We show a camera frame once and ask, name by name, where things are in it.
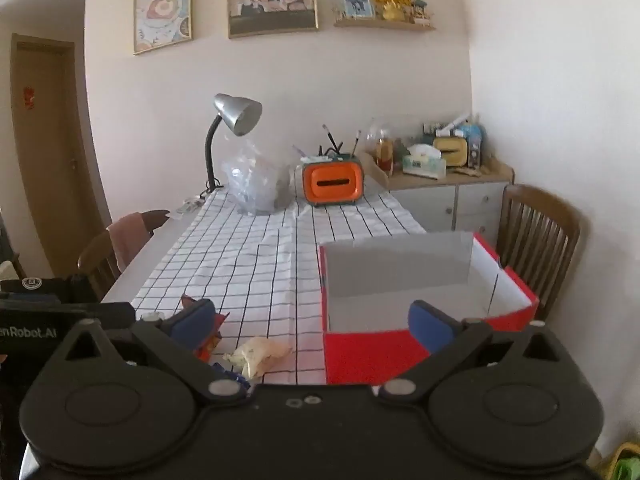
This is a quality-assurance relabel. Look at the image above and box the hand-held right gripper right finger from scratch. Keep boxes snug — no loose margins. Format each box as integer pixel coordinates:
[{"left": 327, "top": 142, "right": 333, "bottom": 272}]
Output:
[{"left": 377, "top": 300, "right": 571, "bottom": 403}]

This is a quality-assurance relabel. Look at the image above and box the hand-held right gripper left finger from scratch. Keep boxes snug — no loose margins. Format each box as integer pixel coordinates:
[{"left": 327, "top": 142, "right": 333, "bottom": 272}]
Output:
[{"left": 47, "top": 299, "right": 251, "bottom": 403}]

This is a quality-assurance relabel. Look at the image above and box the copper foil snack packet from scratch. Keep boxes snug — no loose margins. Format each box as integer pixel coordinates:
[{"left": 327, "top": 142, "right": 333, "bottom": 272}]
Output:
[{"left": 181, "top": 294, "right": 229, "bottom": 362}]

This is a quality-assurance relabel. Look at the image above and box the red cardboard box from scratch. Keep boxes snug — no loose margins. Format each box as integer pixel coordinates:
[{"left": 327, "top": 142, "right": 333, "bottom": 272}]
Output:
[{"left": 318, "top": 231, "right": 541, "bottom": 386}]

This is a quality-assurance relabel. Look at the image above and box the dark blue snack packet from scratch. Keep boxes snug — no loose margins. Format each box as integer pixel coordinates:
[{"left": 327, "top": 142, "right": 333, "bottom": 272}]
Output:
[{"left": 210, "top": 361, "right": 251, "bottom": 390}]

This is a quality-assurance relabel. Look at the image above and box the pale yellow snack packet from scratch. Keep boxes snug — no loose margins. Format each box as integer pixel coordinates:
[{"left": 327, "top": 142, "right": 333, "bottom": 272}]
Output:
[{"left": 222, "top": 336, "right": 294, "bottom": 378}]

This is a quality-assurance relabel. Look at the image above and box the wooden chair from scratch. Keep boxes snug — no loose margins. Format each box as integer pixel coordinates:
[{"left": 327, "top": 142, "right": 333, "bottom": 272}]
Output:
[
  {"left": 496, "top": 184, "right": 582, "bottom": 321},
  {"left": 77, "top": 209, "right": 171, "bottom": 301}
]

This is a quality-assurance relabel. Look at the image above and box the checked white tablecloth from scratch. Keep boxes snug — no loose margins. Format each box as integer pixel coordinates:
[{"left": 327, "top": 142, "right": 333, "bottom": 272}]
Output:
[{"left": 131, "top": 180, "right": 428, "bottom": 386}]

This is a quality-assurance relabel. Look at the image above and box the white wooden cabinet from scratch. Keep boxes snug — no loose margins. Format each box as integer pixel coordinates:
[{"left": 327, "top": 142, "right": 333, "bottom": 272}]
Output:
[{"left": 365, "top": 157, "right": 515, "bottom": 233}]

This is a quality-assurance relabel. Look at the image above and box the brown wooden door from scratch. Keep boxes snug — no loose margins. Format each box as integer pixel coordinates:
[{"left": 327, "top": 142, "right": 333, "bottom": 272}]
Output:
[{"left": 10, "top": 33, "right": 108, "bottom": 281}]

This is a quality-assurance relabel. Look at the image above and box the clear plastic bag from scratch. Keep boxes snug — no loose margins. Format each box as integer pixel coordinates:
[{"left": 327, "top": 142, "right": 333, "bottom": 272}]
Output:
[{"left": 221, "top": 137, "right": 296, "bottom": 217}]

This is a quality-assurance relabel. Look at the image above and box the green tissue box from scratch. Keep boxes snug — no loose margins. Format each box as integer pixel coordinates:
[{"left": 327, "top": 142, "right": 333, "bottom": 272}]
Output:
[{"left": 402, "top": 144, "right": 447, "bottom": 180}]

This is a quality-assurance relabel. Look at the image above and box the orange plastic container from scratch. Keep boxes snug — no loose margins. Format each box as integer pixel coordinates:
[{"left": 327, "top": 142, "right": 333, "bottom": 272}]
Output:
[{"left": 301, "top": 155, "right": 366, "bottom": 207}]

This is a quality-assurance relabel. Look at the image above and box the yellow tissue box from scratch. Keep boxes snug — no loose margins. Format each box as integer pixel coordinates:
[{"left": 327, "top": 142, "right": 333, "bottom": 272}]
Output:
[{"left": 432, "top": 136, "right": 469, "bottom": 167}]

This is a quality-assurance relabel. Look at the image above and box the amber bottle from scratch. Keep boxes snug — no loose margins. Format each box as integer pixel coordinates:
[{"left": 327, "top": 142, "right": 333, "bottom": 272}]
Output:
[{"left": 376, "top": 132, "right": 396, "bottom": 171}]

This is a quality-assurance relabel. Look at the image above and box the light blue box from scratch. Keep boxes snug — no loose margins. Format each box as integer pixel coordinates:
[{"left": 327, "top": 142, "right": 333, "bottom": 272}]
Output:
[{"left": 457, "top": 122, "right": 488, "bottom": 168}]

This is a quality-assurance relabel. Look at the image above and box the silver desk lamp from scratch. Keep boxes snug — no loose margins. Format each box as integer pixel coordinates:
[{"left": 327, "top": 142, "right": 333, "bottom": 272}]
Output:
[{"left": 202, "top": 93, "right": 263, "bottom": 193}]

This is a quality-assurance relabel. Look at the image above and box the green object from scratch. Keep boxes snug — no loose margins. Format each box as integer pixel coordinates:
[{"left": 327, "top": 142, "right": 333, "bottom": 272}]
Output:
[{"left": 612, "top": 442, "right": 640, "bottom": 480}]

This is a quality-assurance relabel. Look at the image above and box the framed food picture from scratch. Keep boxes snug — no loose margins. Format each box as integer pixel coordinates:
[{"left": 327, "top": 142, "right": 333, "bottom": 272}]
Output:
[{"left": 132, "top": 0, "right": 194, "bottom": 56}]

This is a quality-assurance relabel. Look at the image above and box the wooden wall shelf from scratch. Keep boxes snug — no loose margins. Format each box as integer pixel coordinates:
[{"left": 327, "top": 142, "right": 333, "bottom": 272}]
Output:
[{"left": 333, "top": 17, "right": 437, "bottom": 32}]

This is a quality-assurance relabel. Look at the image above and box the small blue photo frame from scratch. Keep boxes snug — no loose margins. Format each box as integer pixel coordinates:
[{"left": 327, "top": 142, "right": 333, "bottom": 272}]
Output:
[{"left": 343, "top": 0, "right": 376, "bottom": 20}]

